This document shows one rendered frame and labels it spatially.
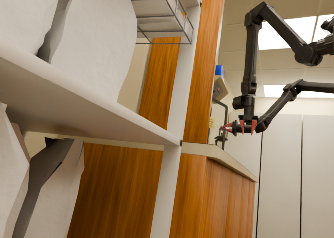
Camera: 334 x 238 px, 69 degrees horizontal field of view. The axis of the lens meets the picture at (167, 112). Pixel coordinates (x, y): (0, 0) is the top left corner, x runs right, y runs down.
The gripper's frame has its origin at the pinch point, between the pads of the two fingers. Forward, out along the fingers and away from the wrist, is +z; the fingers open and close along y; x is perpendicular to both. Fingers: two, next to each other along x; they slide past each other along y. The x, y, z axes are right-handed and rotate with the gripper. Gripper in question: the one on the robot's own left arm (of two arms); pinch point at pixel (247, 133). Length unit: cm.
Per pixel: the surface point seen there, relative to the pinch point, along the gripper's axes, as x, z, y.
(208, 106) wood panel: -5.9, -16.3, 24.6
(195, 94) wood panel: -6.0, -24.0, 33.6
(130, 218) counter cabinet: 55, 44, 29
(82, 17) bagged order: 106, 4, 17
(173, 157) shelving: 72, 23, 10
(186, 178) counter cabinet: 55, 28, 11
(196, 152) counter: 55, 19, 9
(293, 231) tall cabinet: -324, 81, -43
